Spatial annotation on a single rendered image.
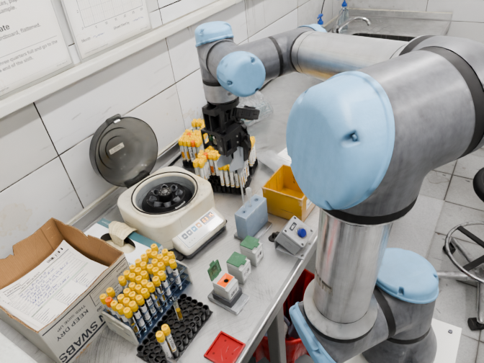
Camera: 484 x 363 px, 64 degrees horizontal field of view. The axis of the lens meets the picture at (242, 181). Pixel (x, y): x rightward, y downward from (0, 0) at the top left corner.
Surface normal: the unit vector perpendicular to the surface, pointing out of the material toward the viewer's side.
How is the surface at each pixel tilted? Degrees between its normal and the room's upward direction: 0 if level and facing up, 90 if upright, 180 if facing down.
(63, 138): 90
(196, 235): 25
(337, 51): 49
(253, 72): 90
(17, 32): 93
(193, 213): 90
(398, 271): 6
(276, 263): 0
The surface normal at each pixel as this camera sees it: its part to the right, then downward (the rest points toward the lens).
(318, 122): -0.91, 0.26
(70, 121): 0.84, 0.25
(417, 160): 0.40, 0.54
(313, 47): -0.79, -0.35
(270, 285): -0.10, -0.79
